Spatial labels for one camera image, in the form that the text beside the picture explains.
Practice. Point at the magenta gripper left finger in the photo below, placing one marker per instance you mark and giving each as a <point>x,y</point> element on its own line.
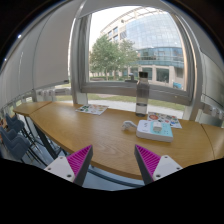
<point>73,167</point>

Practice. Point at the white power strip box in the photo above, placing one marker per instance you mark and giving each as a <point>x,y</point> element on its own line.
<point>145,130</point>

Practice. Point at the colourful sticker sheet left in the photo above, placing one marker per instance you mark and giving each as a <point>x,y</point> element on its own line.
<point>92,109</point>

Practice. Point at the colourful sticker sheet right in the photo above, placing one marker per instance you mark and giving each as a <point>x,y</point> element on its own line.
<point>164,118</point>

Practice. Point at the white roller blind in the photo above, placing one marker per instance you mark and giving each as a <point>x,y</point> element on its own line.
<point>41,56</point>

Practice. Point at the grey window frame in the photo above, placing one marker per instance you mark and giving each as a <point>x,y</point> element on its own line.
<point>78,62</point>

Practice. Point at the blue chair near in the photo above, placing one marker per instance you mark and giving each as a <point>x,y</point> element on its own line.
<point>18,145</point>

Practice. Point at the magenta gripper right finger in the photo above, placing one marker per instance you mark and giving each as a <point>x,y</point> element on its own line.
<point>152,166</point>

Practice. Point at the blue chair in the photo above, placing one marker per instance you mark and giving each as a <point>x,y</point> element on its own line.
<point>15,126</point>
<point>18,145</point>

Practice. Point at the blue chair far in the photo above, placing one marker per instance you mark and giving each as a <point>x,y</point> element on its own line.
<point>15,126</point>

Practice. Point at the clear water bottle black cap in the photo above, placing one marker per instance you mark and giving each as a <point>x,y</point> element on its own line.
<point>142,94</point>

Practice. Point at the colourful sticker sheet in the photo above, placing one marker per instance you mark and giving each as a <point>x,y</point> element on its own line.
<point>92,109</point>
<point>164,118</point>

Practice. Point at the white charger plug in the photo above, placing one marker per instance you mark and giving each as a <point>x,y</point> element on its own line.
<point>157,126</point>

